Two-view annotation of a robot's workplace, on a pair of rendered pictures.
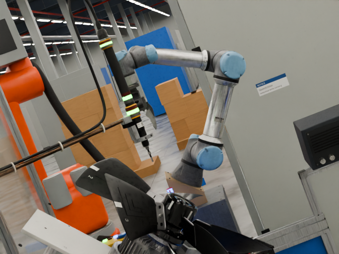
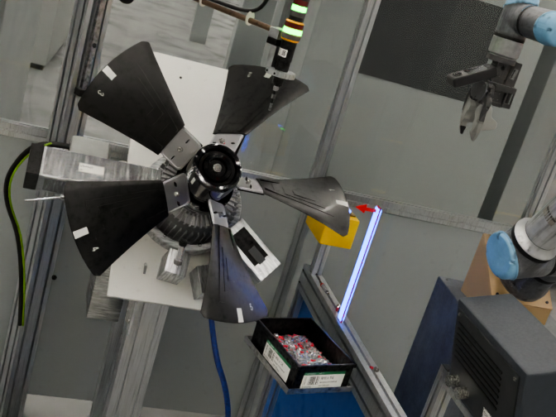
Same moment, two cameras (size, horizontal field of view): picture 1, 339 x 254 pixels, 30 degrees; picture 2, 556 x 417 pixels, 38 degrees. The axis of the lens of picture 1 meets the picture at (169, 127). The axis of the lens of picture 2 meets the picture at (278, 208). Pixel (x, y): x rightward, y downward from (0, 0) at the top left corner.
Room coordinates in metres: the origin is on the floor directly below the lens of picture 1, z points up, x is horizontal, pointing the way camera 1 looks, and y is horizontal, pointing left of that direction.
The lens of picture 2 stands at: (1.64, -1.70, 1.75)
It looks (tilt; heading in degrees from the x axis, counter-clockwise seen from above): 18 degrees down; 71
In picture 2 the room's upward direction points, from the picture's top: 17 degrees clockwise
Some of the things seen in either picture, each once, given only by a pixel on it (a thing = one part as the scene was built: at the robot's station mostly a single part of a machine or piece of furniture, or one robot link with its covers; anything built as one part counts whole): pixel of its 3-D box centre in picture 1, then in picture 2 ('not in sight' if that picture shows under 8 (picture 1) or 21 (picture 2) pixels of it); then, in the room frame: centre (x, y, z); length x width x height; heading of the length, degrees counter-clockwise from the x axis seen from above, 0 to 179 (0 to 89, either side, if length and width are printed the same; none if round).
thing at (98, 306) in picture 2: not in sight; (109, 274); (1.96, 0.44, 0.73); 0.15 x 0.09 x 0.22; 89
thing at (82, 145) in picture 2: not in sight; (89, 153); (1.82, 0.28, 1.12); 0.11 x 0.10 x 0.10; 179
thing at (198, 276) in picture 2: not in sight; (206, 281); (2.15, 0.10, 0.91); 0.12 x 0.08 x 0.12; 89
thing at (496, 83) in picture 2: (135, 99); (496, 81); (2.72, 0.09, 1.57); 0.09 x 0.08 x 0.12; 179
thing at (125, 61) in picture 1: (122, 64); (517, 16); (2.71, 0.09, 1.73); 0.09 x 0.08 x 0.11; 100
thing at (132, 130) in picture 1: (136, 127); (282, 53); (2.18, 0.11, 1.50); 0.09 x 0.07 x 0.10; 124
